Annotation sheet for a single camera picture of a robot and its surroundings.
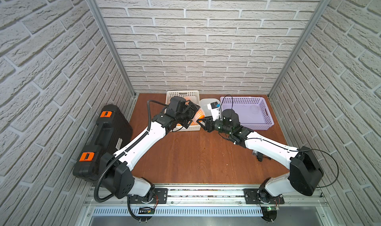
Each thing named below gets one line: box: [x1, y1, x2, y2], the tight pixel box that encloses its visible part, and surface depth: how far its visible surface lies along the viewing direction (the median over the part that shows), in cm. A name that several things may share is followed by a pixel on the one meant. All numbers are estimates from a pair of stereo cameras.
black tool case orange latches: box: [72, 104, 133, 186], surface depth 71 cm
